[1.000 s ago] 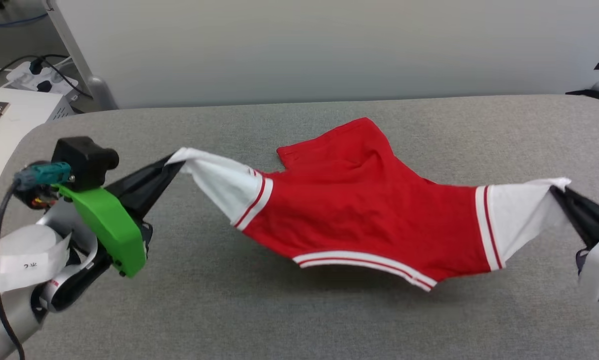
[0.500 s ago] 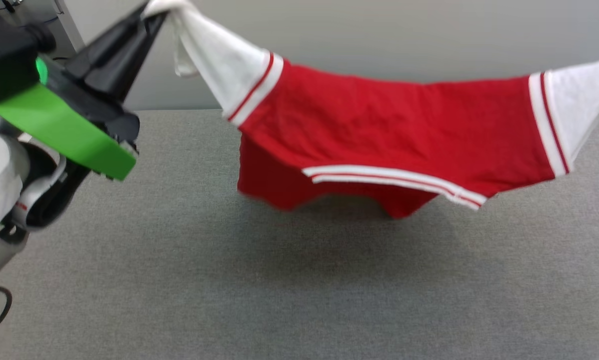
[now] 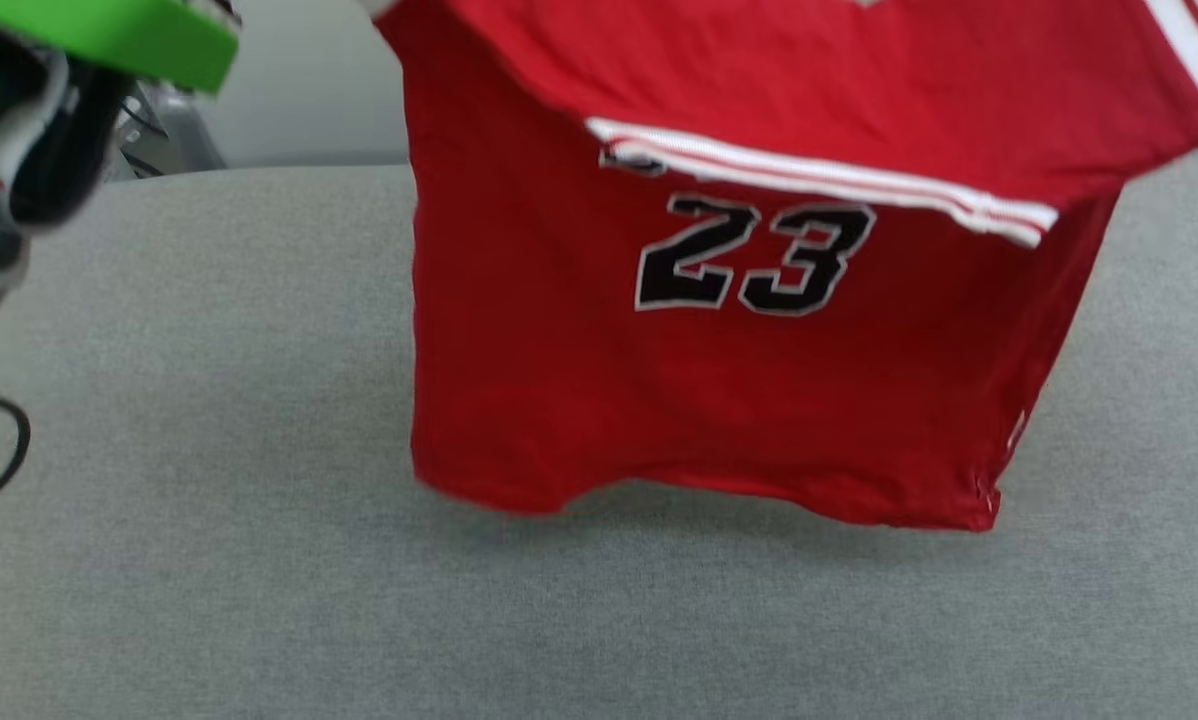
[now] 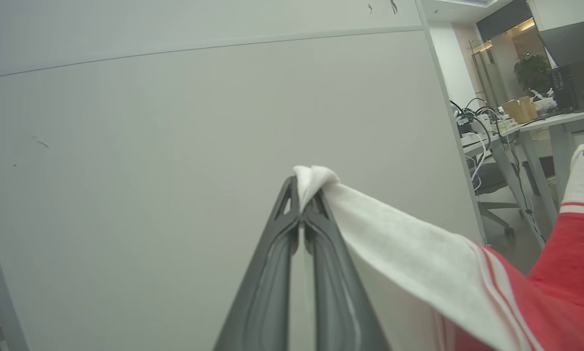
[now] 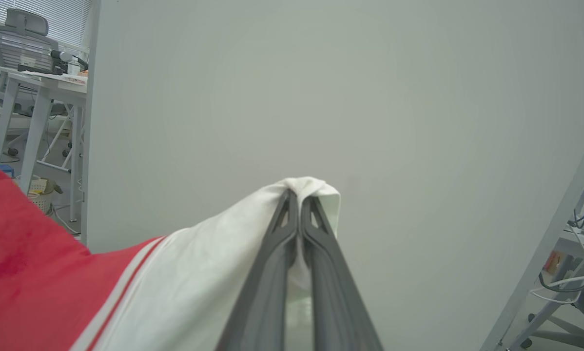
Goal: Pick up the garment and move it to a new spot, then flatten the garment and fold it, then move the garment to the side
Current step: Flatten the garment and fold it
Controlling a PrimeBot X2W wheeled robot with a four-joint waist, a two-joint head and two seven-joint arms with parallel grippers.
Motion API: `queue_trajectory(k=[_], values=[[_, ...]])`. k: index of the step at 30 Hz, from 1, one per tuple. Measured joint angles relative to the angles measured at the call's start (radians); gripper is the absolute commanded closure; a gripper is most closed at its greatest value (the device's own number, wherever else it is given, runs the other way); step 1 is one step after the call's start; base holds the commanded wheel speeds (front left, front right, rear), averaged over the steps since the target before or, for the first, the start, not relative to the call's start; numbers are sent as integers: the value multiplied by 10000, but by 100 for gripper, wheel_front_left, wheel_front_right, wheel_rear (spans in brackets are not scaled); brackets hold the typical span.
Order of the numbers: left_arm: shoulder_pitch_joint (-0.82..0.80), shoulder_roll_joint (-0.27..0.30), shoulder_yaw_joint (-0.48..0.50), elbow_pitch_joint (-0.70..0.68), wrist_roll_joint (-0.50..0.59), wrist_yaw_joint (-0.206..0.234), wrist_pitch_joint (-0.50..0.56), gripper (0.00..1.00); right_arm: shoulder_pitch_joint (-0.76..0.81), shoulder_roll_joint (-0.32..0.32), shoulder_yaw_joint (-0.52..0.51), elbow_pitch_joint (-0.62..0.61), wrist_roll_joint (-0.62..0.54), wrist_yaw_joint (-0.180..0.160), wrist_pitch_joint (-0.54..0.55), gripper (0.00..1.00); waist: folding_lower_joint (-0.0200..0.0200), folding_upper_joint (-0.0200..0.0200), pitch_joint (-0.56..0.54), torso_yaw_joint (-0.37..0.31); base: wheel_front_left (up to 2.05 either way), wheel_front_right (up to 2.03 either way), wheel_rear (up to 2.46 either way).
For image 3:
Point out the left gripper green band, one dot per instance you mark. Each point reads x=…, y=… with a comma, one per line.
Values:
x=109, y=30

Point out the red jersey with white sleeves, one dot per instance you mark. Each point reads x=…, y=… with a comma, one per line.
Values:
x=739, y=380

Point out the grey metal frame post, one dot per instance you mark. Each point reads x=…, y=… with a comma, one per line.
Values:
x=164, y=135

